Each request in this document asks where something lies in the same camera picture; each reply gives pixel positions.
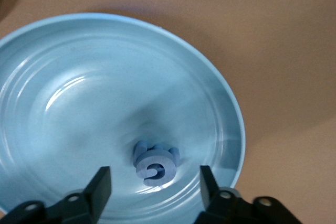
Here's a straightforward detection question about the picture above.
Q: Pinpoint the blue plate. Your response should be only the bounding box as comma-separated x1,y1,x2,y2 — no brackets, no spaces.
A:
0,12,247,224

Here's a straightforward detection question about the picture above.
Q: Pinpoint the blue foam letter G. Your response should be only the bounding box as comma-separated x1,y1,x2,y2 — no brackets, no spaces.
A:
135,148,176,186

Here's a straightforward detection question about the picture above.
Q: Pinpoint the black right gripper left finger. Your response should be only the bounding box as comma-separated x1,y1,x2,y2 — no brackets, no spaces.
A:
60,166,112,224

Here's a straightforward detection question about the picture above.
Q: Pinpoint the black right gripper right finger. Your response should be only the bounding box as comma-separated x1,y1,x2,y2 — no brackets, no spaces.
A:
199,165,245,224

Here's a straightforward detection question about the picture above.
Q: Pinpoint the brown table cover sheet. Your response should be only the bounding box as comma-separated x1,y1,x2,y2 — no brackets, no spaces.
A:
0,0,336,224

